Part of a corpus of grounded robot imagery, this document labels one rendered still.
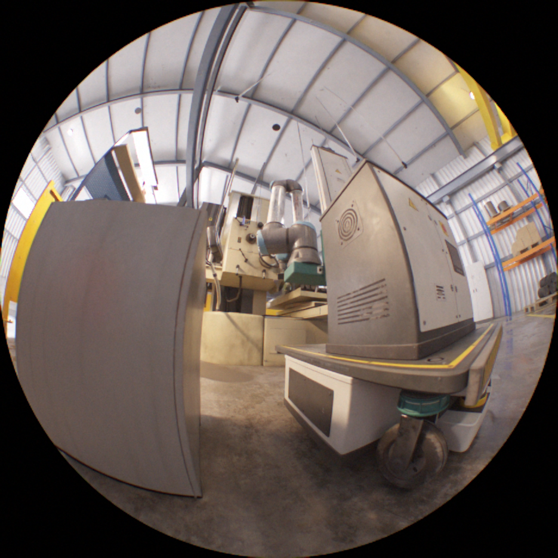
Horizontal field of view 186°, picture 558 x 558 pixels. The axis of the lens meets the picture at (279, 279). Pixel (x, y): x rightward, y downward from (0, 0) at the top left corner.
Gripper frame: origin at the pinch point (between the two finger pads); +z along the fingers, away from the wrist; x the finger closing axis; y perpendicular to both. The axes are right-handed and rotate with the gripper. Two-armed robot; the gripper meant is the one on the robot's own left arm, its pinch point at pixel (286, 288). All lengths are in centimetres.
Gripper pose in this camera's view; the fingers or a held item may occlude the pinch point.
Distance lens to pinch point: 144.7
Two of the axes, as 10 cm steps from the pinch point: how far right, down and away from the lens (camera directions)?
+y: -1.1, -0.9, 9.9
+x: -9.9, 0.6, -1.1
